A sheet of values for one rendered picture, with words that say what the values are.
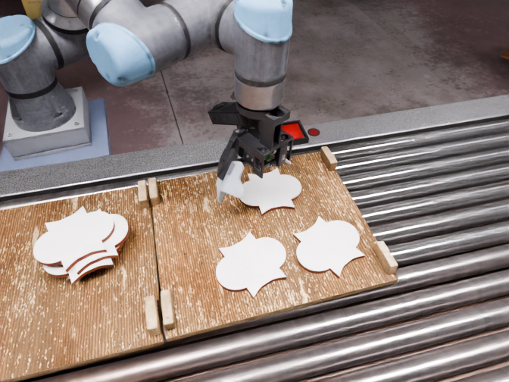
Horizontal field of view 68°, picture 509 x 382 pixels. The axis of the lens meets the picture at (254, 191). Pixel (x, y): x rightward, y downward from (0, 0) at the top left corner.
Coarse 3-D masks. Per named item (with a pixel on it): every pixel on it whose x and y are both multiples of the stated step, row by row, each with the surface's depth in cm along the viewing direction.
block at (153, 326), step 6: (150, 300) 61; (156, 300) 62; (150, 306) 60; (156, 306) 61; (150, 312) 59; (156, 312) 60; (150, 318) 59; (156, 318) 59; (150, 324) 58; (156, 324) 58; (150, 330) 58; (156, 330) 58
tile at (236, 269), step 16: (256, 240) 71; (272, 240) 71; (224, 256) 68; (240, 256) 68; (256, 256) 68; (272, 256) 68; (224, 272) 66; (240, 272) 66; (256, 272) 66; (272, 272) 66; (224, 288) 65; (240, 288) 64; (256, 288) 64
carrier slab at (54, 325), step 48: (0, 240) 72; (144, 240) 72; (0, 288) 65; (48, 288) 65; (96, 288) 65; (144, 288) 65; (0, 336) 60; (48, 336) 60; (96, 336) 60; (144, 336) 60
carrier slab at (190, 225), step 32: (320, 160) 87; (160, 192) 80; (192, 192) 80; (320, 192) 80; (160, 224) 74; (192, 224) 74; (224, 224) 74; (256, 224) 74; (288, 224) 74; (352, 224) 74; (160, 256) 69; (192, 256) 69; (288, 256) 69; (192, 288) 65; (288, 288) 65; (320, 288) 65; (352, 288) 65; (192, 320) 61; (224, 320) 61
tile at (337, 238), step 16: (320, 224) 73; (336, 224) 73; (304, 240) 71; (320, 240) 71; (336, 240) 71; (352, 240) 71; (304, 256) 68; (320, 256) 68; (336, 256) 68; (352, 256) 68; (320, 272) 67; (336, 272) 66
